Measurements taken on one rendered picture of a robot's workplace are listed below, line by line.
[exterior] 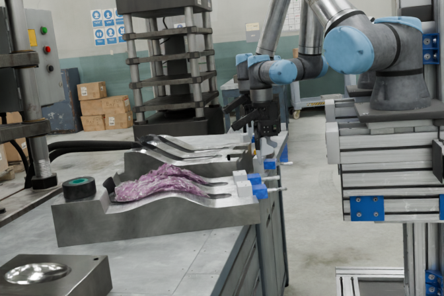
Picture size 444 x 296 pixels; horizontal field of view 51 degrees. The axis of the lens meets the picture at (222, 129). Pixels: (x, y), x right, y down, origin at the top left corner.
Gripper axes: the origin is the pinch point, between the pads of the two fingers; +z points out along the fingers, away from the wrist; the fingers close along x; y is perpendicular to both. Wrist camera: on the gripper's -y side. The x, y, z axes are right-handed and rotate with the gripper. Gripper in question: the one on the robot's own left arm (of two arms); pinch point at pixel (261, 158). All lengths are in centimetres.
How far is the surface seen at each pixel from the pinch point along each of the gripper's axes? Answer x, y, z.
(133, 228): -56, -21, 2
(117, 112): 554, -366, 54
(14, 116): 297, -356, 17
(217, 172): -18.9, -10.1, -1.1
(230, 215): -48.4, 1.6, 1.6
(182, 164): -19.1, -21.4, -3.8
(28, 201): -25, -77, 6
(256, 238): -1.7, -3.8, 28.6
